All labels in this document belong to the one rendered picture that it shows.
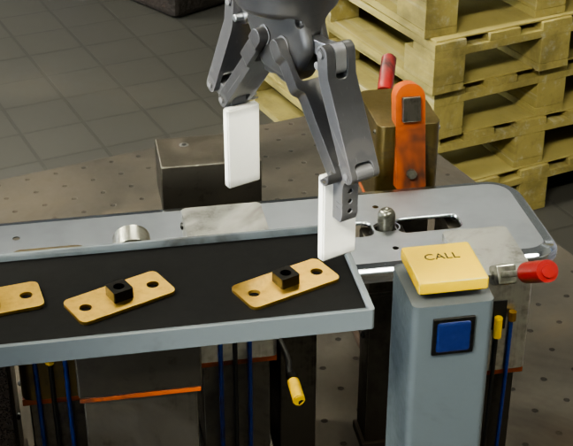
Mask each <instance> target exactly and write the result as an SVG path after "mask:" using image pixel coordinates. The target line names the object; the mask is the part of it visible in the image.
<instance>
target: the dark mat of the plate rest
mask: <svg viewBox="0 0 573 446"><path fill-rule="evenodd" d="M317 250H318V234H309V235H290V236H280V237H271V238H261V239H251V240H241V241H231V242H213V243H203V244H193V245H183V246H173V247H163V248H154V249H144V250H125V251H115V252H105V253H96V254H86V255H76V256H66V257H56V258H37V259H28V260H18V261H8V262H0V287H4V286H9V285H14V284H20V283H24V282H30V281H35V282H37V283H38V285H39V288H40V290H41V292H42V297H43V300H44V306H43V307H42V308H41V309H37V310H32V311H23V312H19V313H13V314H9V315H4V316H0V344H7V343H16V342H33V341H42V340H51V339H60V338H69V337H77V336H86V335H103V334H112V333H121V332H130V331H139V330H148V329H157V328H166V327H183V326H192V325H201V324H210V323H218V322H227V321H236V320H245V319H262V318H270V317H279V316H288V315H297V314H306V313H315V312H324V311H341V310H350V309H359V308H366V306H365V304H364V302H363V299H362V297H361V294H360V292H359V289H358V287H357V286H356V283H355V280H354V277H353V275H352V273H351V271H350V269H349V266H348V263H347V260H346V259H345V257H344V254H343V255H340V256H337V257H336V258H331V259H328V260H326V261H322V260H321V259H319V258H318V257H317ZM313 258H314V259H318V260H320V261H321V262H322V263H324V264H325V265H326V266H328V267H329V268H330V269H332V270H333V271H334V272H335V273H337V274H338V275H339V281H338V282H336V283H333V284H331V285H328V286H326V287H323V288H319V289H316V290H313V291H310V292H309V293H306V294H303V295H300V296H296V297H294V298H291V299H288V300H286V301H283V302H280V303H278V304H274V305H271V306H268V307H265V308H263V309H261V310H252V309H250V308H249V307H248V306H247V305H245V304H244V303H243V302H242V301H241V300H240V299H239V298H238V297H237V296H236V295H235V294H234V293H233V292H232V286H233V285H235V284H238V283H241V282H244V281H248V280H251V279H254V278H256V277H259V276H262V275H265V274H267V273H272V271H273V270H276V269H279V268H281V267H284V266H287V265H295V264H298V263H301V262H303V261H306V260H309V259H313ZM147 272H157V273H159V274H160V275H161V276H162V277H163V278H164V279H165V280H166V281H168V282H169V283H170V284H171V285H172V286H173V287H174V289H175V293H174V294H173V295H172V296H168V297H166V298H163V299H160V300H157V301H155V302H153V303H150V304H145V305H143V306H140V307H138V308H135V309H132V310H130V311H125V312H123V313H120V314H118V315H115V316H112V317H109V318H108V319H103V320H100V321H97V322H95V323H93V324H90V325H82V324H80V323H79V322H78V321H77V320H76V319H75V318H74V317H73V316H72V314H71V313H70V312H69V311H68V310H67V309H66V308H65V307H64V301H65V300H66V299H69V298H72V297H75V296H79V295H82V294H85V293H88V292H90V291H93V290H96V289H98V288H102V287H105V284H108V283H111V282H114V281H118V280H121V279H124V280H126V279H129V278H132V277H134V276H137V275H140V274H143V273H147Z"/></svg>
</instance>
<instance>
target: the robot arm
mask: <svg viewBox="0 0 573 446"><path fill-rule="evenodd" d="M338 2H339V0H225V19H224V22H223V26H222V28H221V32H220V35H219V38H218V44H217V47H216V50H215V54H214V57H213V60H212V63H211V67H210V72H209V75H208V79H207V87H208V89H209V90H210V91H211V92H214V91H217V92H218V101H219V103H220V104H221V106H222V107H224V110H223V111H224V143H225V185H226V186H227V187H228V188H234V187H237V186H240V185H243V184H246V183H250V182H252V181H258V180H259V179H260V157H259V103H258V102H256V101H255V100H254V101H250V102H246V101H249V100H253V99H257V98H258V96H256V95H257V93H256V91H257V90H258V89H259V87H260V86H261V84H262V83H263V81H264V79H265V78H266V76H267V75H268V73H275V74H277V75H278V77H279V78H280V79H281V80H282V81H284V82H285V83H286V85H287V88H288V90H289V93H290V94H291V95H292V96H294V97H297V98H298V100H299V102H300V105H301V107H302V110H303V113H304V116H305V118H306V120H307V123H308V125H309V130H310V132H311V134H312V136H313V139H314V142H315V144H316V146H317V150H318V153H319V155H320V157H321V160H322V162H323V165H324V168H325V171H326V173H323V174H320V175H319V182H318V250H317V257H318V258H319V259H321V260H322V261H326V260H328V259H331V258H336V257H337V256H340V255H343V254H346V253H349V252H351V251H354V250H355V217H356V214H357V209H358V206H357V205H358V201H357V200H358V183H359V182H360V181H366V180H368V179H371V178H374V177H377V176H378V175H379V166H378V160H377V156H376V152H375V148H374V144H373V141H372V137H371V131H370V127H369V122H368V119H367V115H366V111H365V108H364V104H363V97H362V93H361V90H360V86H359V82H358V79H357V75H356V64H355V45H354V43H353V42H352V40H350V39H347V40H343V41H339V42H335V41H333V40H330V39H329V36H328V34H327V29H326V24H325V19H326V17H327V15H328V14H329V12H330V11H331V10H332V9H333V8H334V7H335V6H336V5H337V3H338ZM316 70H317V71H318V77H316V78H313V79H309V80H306V81H302V80H304V79H308V78H309V77H310V76H312V75H313V74H314V72H315V71H316ZM226 72H228V73H226ZM338 161H339V164H338Z"/></svg>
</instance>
